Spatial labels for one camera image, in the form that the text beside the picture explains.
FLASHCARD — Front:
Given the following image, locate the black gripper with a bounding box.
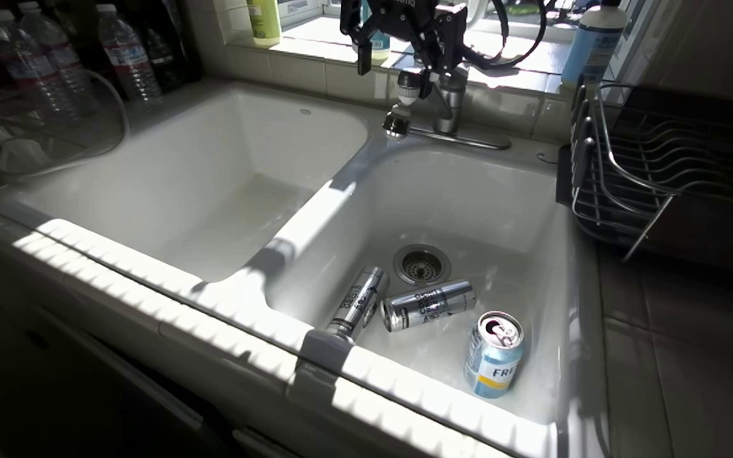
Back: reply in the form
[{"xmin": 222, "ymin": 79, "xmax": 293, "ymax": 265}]
[{"xmin": 339, "ymin": 0, "xmax": 470, "ymax": 83}]

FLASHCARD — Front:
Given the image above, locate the chrome faucet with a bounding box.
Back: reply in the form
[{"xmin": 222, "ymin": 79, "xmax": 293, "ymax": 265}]
[{"xmin": 381, "ymin": 61, "xmax": 513, "ymax": 156}]

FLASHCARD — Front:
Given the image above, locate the teal soap bottle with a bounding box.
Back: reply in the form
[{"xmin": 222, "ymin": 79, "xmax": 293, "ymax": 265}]
[{"xmin": 366, "ymin": 24, "xmax": 395, "ymax": 69}]

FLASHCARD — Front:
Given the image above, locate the green bottle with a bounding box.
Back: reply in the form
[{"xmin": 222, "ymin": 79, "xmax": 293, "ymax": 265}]
[{"xmin": 243, "ymin": 0, "xmax": 285, "ymax": 51}]

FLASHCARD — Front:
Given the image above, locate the white and blue bottle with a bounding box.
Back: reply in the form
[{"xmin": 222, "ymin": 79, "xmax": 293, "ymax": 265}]
[{"xmin": 559, "ymin": 0, "xmax": 629, "ymax": 90}]

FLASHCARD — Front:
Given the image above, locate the metal sink drain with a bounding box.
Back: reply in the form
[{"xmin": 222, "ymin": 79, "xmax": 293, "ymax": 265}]
[{"xmin": 392, "ymin": 242, "xmax": 456, "ymax": 287}]

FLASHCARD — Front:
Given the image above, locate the white double basin sink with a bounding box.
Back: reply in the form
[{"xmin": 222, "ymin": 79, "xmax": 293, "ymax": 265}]
[{"xmin": 0, "ymin": 79, "xmax": 593, "ymax": 458}]

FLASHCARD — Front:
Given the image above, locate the slim silver can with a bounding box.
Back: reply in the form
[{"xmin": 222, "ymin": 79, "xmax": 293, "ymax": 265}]
[{"xmin": 325, "ymin": 265, "xmax": 392, "ymax": 340}]

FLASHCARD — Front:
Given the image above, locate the silver can with dark band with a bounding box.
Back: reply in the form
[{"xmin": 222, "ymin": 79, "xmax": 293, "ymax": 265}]
[{"xmin": 380, "ymin": 277, "xmax": 478, "ymax": 335}]

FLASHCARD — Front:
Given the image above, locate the clear plastic water bottle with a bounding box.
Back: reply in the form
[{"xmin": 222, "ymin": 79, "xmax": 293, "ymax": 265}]
[
  {"xmin": 16, "ymin": 0, "xmax": 102, "ymax": 121},
  {"xmin": 91, "ymin": 4, "xmax": 162, "ymax": 108},
  {"xmin": 0, "ymin": 9, "xmax": 55, "ymax": 118}
]

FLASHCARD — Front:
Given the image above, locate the blue and white can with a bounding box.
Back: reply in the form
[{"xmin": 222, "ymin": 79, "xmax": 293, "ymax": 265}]
[{"xmin": 464, "ymin": 308, "xmax": 530, "ymax": 401}]

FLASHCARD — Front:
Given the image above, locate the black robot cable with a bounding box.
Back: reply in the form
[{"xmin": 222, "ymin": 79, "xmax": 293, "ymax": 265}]
[{"xmin": 456, "ymin": 0, "xmax": 551, "ymax": 71}]

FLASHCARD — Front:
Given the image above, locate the metal wire dish rack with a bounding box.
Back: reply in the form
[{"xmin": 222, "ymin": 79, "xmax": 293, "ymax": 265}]
[{"xmin": 563, "ymin": 78, "xmax": 733, "ymax": 267}]

